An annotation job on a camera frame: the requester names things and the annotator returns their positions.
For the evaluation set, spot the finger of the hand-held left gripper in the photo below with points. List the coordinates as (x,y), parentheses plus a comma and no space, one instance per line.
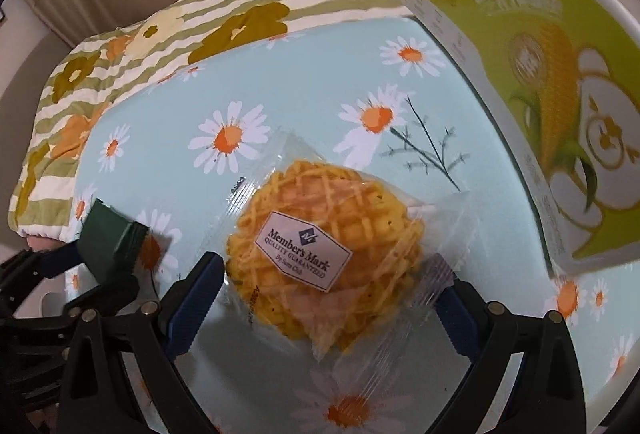
(60,261)
(117,289)

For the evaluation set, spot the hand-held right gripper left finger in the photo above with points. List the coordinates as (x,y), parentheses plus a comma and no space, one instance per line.
(195,304)

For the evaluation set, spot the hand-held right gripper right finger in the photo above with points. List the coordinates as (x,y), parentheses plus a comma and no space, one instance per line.
(457,314)

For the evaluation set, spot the dark green snack packet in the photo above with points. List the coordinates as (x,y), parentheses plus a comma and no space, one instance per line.
(112,234)

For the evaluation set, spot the clear lattice pastry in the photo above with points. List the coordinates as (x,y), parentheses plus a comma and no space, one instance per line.
(320,244)

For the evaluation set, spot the daisy print tablecloth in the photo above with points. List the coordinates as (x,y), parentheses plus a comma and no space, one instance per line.
(300,79)

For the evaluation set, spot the green corn print box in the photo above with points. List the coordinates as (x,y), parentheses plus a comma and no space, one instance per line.
(550,64)

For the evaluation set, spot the striped floral blanket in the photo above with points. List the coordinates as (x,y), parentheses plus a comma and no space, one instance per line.
(165,14)

